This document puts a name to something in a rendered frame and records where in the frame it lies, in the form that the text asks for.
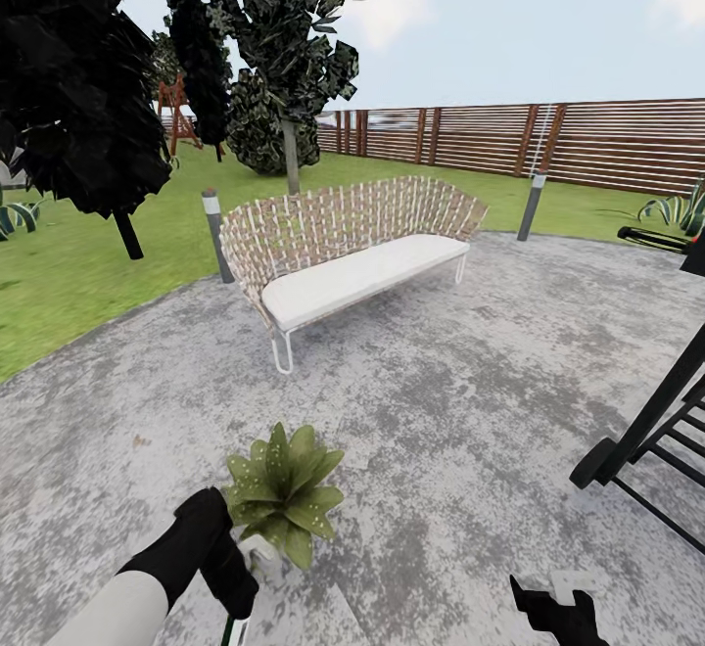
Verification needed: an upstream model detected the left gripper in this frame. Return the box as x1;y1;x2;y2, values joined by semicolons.
202;543;259;620

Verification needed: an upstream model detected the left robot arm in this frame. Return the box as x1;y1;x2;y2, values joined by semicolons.
44;486;282;646

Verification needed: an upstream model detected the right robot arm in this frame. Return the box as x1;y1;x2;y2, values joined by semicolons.
510;570;610;646

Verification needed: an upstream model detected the insectifuge atomizer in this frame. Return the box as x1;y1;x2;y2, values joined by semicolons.
220;614;250;646

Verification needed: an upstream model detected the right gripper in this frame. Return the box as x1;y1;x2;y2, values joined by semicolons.
510;575;598;646

